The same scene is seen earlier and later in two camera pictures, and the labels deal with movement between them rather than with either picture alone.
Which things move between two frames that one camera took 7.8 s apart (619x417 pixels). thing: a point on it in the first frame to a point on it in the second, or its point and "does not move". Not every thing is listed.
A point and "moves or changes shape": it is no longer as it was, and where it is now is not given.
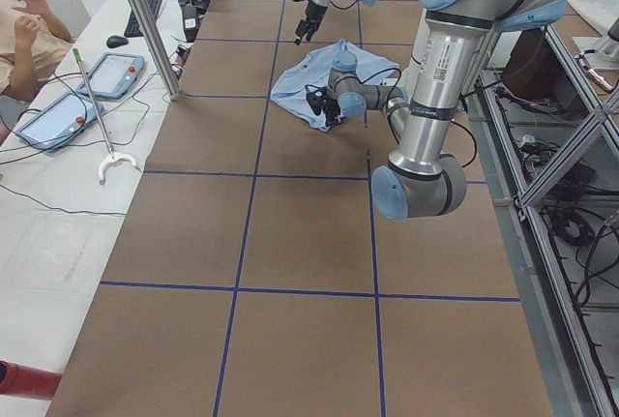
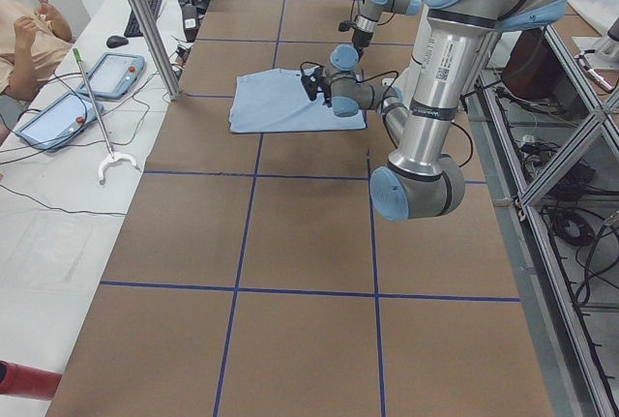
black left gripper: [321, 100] to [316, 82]
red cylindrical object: [28, 381] does not move
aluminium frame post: [149, 22] does not move
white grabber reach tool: [115, 155] does not move
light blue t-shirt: [310, 67] moves or changes shape
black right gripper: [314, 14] to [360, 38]
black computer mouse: [115, 41] does not move
